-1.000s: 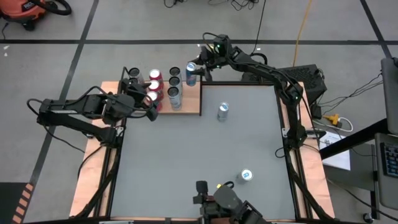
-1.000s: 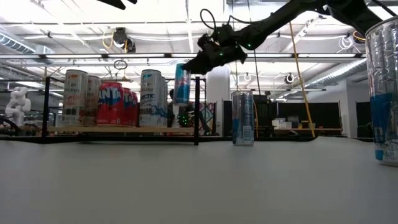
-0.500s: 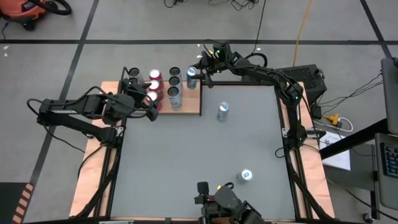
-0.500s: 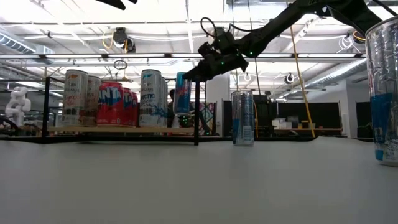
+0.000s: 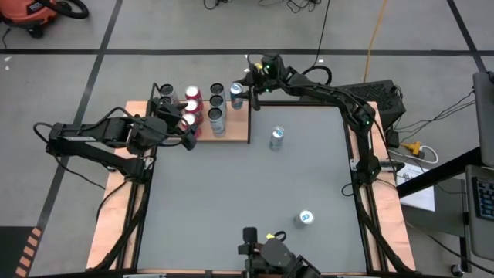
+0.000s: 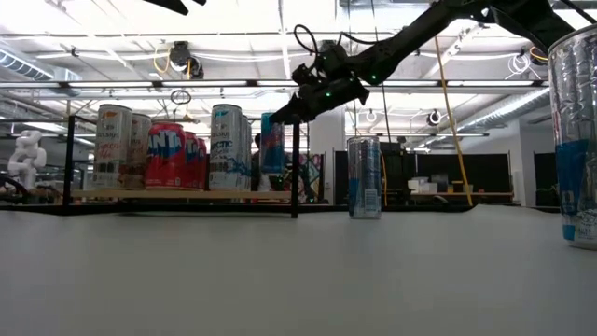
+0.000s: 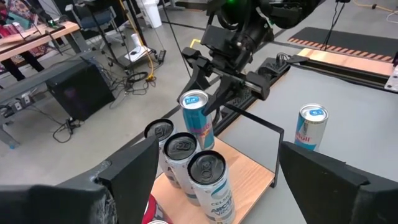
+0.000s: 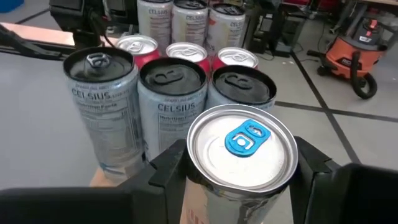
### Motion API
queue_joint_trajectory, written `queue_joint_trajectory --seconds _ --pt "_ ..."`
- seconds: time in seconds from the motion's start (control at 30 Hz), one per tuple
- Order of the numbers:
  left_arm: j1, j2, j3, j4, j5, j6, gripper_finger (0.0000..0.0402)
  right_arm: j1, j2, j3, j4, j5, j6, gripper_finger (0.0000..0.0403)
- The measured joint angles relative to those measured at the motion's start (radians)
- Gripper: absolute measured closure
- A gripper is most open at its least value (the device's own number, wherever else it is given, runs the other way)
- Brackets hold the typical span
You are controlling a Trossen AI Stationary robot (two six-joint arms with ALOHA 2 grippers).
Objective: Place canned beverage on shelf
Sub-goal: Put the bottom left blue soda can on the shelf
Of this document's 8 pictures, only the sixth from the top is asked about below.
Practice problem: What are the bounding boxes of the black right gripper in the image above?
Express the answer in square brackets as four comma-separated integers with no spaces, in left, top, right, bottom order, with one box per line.
[269,76,371,126]

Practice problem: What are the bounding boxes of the silver blue energy drink can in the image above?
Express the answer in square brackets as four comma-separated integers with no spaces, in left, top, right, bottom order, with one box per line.
[346,135,383,221]
[259,111,286,176]
[547,22,597,252]

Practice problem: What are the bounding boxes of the red Fanta strawberry can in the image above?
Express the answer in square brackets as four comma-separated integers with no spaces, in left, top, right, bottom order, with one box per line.
[144,121,187,191]
[197,137,209,191]
[183,131,201,191]

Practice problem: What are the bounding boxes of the white Celsius tropical vibe can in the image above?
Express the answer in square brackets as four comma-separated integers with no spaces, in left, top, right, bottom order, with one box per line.
[126,113,148,190]
[92,104,133,190]

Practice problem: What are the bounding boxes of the wooden shelf board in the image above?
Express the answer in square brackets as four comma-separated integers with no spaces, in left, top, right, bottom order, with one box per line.
[69,189,293,202]

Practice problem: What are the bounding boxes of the colourful patterned panel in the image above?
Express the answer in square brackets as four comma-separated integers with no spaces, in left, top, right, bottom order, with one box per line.
[298,152,324,205]

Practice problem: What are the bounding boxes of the black partition panel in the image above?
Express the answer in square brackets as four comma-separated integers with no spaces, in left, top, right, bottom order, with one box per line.
[534,151,561,209]
[332,149,349,206]
[412,152,512,193]

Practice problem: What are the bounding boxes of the long ceiling light strip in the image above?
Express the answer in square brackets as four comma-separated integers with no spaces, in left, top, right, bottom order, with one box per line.
[0,78,546,91]

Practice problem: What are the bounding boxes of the black equipment cabinet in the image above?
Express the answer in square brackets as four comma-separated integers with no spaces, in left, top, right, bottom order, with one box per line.
[380,141,414,206]

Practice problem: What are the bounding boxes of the white boxes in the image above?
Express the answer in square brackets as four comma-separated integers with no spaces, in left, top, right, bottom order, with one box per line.
[407,176,433,195]

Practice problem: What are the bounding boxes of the dark grey box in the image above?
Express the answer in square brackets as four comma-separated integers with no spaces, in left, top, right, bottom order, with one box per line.
[429,174,450,194]

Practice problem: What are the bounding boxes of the wooden background bench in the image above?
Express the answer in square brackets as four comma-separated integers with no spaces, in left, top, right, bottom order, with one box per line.
[410,190,514,198]

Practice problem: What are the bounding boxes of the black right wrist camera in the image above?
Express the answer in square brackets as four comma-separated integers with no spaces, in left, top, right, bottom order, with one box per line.
[290,62,324,90]

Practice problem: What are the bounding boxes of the black shelf frame post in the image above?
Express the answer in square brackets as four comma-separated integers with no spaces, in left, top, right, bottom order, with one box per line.
[62,115,76,216]
[290,119,301,220]

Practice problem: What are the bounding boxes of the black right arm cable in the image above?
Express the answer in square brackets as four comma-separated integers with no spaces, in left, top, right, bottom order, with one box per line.
[292,23,375,58]

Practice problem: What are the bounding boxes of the black hanging cable loop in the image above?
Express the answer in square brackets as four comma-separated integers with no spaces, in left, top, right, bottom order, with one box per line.
[169,88,193,106]

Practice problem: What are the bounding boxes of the orange hanging cable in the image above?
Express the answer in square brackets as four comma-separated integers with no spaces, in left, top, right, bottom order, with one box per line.
[379,150,389,207]

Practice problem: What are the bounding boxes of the black table frame rail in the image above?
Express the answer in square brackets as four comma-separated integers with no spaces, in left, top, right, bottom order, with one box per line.
[0,201,478,217]

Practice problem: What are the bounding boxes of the yellow hanging cable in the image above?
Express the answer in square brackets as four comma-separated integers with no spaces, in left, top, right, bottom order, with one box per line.
[432,35,475,207]

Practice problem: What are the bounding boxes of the silver ventilation duct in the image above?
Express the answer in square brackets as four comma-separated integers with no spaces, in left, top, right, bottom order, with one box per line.
[0,46,56,81]
[459,87,551,134]

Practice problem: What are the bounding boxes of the black frame top bar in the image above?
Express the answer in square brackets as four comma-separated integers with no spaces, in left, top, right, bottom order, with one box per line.
[0,114,100,126]

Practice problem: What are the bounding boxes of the white coiled cable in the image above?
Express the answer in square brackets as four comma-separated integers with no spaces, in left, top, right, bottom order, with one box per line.
[506,53,533,80]

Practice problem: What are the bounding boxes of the black vacuum hose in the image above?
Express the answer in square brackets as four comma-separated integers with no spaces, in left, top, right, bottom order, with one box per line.
[0,174,30,198]

